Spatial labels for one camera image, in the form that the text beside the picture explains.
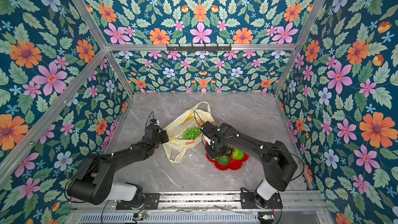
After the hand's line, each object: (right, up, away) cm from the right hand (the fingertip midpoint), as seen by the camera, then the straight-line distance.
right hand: (212, 154), depth 81 cm
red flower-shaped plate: (+12, -6, +1) cm, 13 cm away
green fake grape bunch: (-12, +9, +12) cm, 19 cm away
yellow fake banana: (-14, +19, +15) cm, 28 cm away
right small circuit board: (+25, -26, -11) cm, 38 cm away
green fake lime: (+7, -4, +1) cm, 7 cm away
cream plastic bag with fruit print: (-22, +3, +9) cm, 24 cm away
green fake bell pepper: (+14, 0, +1) cm, 14 cm away
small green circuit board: (-33, -25, -11) cm, 43 cm away
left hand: (-26, +12, +10) cm, 31 cm away
